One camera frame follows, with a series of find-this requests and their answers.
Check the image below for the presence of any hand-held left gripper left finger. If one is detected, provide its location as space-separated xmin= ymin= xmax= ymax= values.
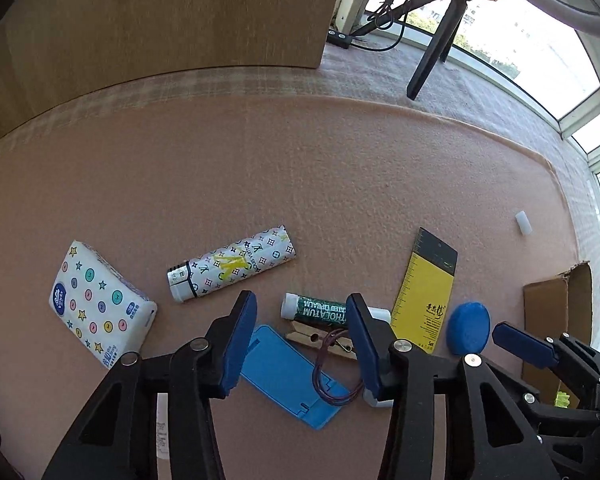
xmin=42 ymin=290 xmax=258 ymax=480

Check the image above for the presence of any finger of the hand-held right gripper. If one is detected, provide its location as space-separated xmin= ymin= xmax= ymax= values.
xmin=486 ymin=361 xmax=600 ymax=437
xmin=492 ymin=322 xmax=600 ymax=411

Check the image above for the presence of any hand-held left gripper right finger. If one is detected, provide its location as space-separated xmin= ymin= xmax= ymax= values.
xmin=346 ymin=292 xmax=563 ymax=480

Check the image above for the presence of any cardboard box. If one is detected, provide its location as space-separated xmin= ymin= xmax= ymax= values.
xmin=521 ymin=260 xmax=593 ymax=411

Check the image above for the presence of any blue phone stand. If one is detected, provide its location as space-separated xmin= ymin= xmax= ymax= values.
xmin=240 ymin=324 xmax=352 ymax=430

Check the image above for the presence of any purple hair tie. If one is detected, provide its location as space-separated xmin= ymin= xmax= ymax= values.
xmin=312 ymin=329 xmax=365 ymax=403

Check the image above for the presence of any white charger plug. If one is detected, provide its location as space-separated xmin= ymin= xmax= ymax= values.
xmin=362 ymin=387 xmax=393 ymax=408

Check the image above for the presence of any green lip balm tube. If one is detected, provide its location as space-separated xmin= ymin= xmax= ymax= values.
xmin=280 ymin=293 xmax=392 ymax=325

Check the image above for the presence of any white patterned lighter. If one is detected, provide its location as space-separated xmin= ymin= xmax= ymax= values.
xmin=166 ymin=224 xmax=297 ymax=304

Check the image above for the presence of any blue round disc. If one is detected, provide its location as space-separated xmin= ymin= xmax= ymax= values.
xmin=446 ymin=301 xmax=492 ymax=358

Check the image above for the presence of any wooden clothespin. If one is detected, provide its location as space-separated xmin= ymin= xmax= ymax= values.
xmin=285 ymin=321 xmax=358 ymax=360

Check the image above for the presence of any yellow and black ruler card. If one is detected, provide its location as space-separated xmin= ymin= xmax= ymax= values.
xmin=390 ymin=226 xmax=459 ymax=355

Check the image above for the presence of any white paper label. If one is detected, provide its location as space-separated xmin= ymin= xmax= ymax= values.
xmin=157 ymin=395 xmax=171 ymax=461

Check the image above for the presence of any star-patterned tissue pack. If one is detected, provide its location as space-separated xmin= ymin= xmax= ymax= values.
xmin=48 ymin=241 xmax=158 ymax=370

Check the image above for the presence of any black tripod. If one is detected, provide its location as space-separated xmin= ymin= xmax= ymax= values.
xmin=352 ymin=0 xmax=476 ymax=101

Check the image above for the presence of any black power strip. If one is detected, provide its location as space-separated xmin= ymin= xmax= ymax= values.
xmin=326 ymin=30 xmax=355 ymax=50

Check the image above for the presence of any wooden board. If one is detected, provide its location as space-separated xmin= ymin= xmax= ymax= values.
xmin=0 ymin=0 xmax=348 ymax=146

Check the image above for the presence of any white window frame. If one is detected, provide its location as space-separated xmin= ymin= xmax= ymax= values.
xmin=337 ymin=0 xmax=600 ymax=241

